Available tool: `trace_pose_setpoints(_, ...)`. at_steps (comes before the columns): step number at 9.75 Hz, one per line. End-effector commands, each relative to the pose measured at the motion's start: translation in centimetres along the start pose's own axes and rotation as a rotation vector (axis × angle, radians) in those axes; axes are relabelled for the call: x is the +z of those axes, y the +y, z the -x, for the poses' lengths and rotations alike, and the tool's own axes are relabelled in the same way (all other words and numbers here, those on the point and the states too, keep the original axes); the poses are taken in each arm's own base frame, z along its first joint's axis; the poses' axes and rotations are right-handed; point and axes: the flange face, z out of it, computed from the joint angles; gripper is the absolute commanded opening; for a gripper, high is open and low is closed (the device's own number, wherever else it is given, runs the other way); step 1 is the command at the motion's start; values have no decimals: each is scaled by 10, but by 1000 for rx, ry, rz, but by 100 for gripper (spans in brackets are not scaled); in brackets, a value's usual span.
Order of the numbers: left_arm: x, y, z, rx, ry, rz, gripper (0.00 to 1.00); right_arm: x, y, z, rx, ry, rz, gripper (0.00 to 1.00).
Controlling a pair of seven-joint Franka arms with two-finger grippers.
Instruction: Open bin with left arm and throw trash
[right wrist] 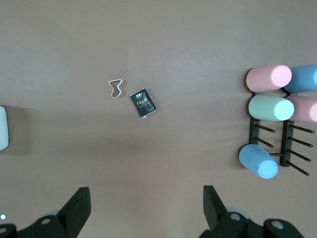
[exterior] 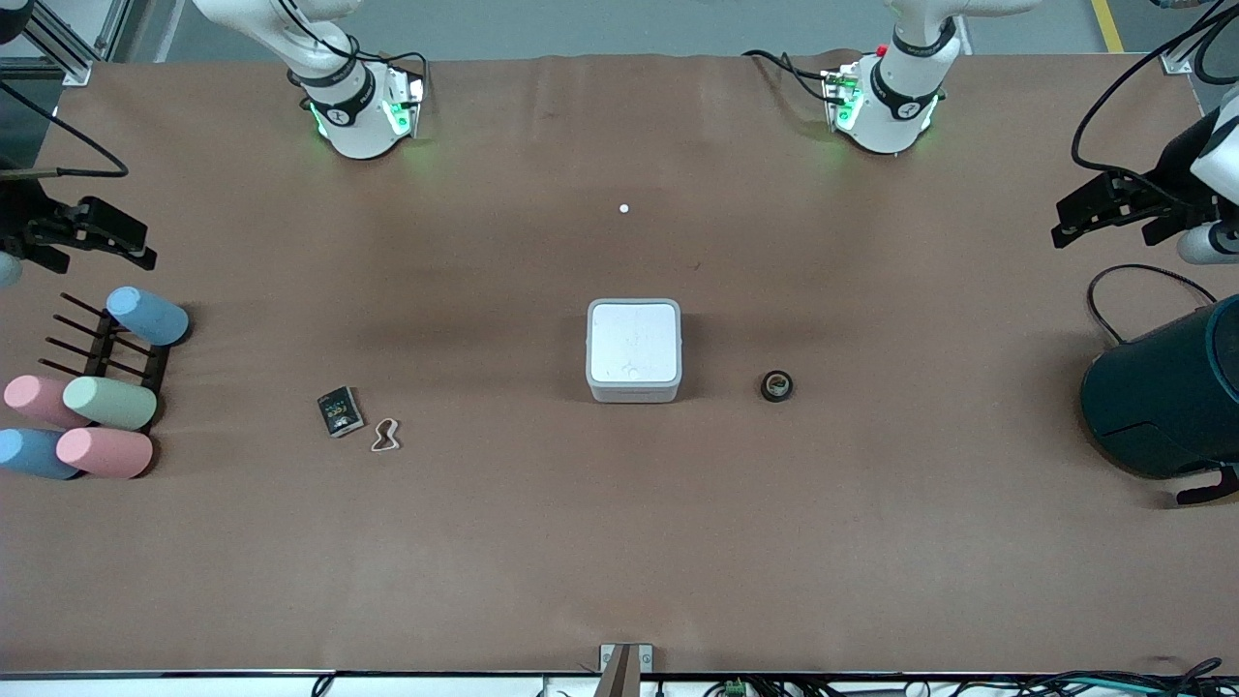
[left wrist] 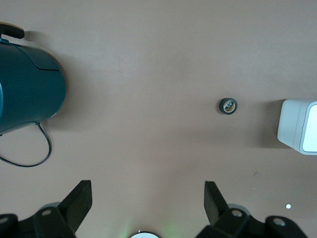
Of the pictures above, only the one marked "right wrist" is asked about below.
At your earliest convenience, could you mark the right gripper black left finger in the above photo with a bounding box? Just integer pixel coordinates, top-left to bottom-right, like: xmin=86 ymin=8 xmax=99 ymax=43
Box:
xmin=0 ymin=187 xmax=91 ymax=238

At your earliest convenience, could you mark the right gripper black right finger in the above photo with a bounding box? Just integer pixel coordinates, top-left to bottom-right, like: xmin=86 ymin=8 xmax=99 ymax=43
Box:
xmin=200 ymin=185 xmax=304 ymax=238

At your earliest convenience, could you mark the small white trash bin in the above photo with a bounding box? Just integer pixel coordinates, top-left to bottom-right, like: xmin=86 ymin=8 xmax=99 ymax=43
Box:
xmin=0 ymin=105 xmax=10 ymax=151

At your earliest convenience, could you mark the black sachet with gold print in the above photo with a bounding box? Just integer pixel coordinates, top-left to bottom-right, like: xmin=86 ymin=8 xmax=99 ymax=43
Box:
xmin=129 ymin=87 xmax=159 ymax=119

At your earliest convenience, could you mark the white rubber band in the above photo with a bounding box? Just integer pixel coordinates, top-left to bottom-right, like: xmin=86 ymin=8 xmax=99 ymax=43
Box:
xmin=107 ymin=78 xmax=124 ymax=100

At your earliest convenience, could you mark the blue cup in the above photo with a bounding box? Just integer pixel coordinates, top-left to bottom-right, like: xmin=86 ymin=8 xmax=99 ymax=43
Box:
xmin=283 ymin=64 xmax=317 ymax=94
xmin=238 ymin=143 xmax=279 ymax=179

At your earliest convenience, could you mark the dark wooden cup rack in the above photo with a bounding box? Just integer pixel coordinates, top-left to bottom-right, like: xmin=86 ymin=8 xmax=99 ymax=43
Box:
xmin=247 ymin=90 xmax=316 ymax=177

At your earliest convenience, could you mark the pale green cup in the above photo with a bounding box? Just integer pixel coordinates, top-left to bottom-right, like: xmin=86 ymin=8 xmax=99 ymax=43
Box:
xmin=248 ymin=94 xmax=295 ymax=122

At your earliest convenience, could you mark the pink cup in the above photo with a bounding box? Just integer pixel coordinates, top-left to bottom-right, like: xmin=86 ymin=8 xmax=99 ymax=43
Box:
xmin=284 ymin=95 xmax=317 ymax=124
xmin=246 ymin=64 xmax=293 ymax=95

